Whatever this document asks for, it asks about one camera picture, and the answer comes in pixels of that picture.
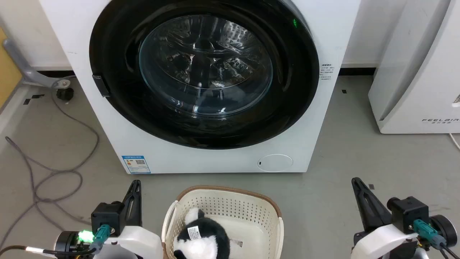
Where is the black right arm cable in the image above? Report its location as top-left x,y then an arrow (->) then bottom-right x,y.
413,219 -> 460,259

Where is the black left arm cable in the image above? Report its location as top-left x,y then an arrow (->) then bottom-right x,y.
0,225 -> 111,258

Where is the wooden desk panel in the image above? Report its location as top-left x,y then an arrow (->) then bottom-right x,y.
0,27 -> 23,108

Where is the black round washer door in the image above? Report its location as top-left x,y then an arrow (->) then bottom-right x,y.
89,0 -> 320,150

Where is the black round desk foot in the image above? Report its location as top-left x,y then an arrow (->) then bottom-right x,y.
56,87 -> 74,101

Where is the small white text sticker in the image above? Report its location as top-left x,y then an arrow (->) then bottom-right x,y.
321,63 -> 335,81

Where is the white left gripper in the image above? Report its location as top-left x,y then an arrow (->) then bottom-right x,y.
96,180 -> 164,259

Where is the cream perforated laundry basket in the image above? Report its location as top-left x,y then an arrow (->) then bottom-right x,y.
161,185 -> 284,259

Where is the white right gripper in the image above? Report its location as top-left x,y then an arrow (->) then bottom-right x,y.
350,177 -> 421,259

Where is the grey metal desk leg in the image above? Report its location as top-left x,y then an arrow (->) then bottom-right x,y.
3,38 -> 71,90

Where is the blue energy label sticker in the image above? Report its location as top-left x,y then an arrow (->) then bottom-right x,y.
121,155 -> 151,174

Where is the white air purifier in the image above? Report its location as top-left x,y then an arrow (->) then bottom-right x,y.
368,0 -> 460,135

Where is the grey floor cable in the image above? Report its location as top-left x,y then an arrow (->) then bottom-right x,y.
0,90 -> 100,249

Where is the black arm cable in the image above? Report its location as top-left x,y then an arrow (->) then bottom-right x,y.
0,225 -> 111,258
413,219 -> 460,259

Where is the white front-load washing machine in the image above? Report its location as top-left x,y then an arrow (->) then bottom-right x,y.
39,0 -> 362,175

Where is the black white panda plush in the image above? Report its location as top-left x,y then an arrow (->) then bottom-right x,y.
173,208 -> 242,259

